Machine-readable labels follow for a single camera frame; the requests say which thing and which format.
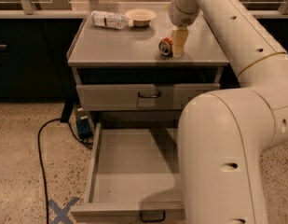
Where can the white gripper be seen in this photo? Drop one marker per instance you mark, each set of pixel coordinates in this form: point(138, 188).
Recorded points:
point(184, 17)

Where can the red coke can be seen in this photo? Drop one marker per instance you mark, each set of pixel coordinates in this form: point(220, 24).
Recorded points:
point(165, 46)

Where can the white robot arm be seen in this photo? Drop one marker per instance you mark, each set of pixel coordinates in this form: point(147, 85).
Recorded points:
point(221, 134)

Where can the closed grey upper drawer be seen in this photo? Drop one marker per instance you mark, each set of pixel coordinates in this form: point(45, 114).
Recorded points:
point(126, 97)

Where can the grey drawer cabinet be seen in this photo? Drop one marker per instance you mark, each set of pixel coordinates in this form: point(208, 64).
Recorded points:
point(103, 56)

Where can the open grey middle drawer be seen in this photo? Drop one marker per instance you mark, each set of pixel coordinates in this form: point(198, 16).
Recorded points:
point(133, 176)

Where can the beige paper bowl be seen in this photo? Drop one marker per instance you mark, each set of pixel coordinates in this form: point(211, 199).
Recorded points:
point(141, 17)

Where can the clear plastic water bottle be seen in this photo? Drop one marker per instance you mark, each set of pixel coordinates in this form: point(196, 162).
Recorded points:
point(110, 20)

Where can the blue power box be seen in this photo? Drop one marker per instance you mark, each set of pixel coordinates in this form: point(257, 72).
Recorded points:
point(82, 123)

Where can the long counter with dark cabinets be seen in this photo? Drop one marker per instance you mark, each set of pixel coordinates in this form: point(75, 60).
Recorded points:
point(34, 58)

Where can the blue tape cross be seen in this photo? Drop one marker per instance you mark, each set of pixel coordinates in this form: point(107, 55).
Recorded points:
point(62, 213)

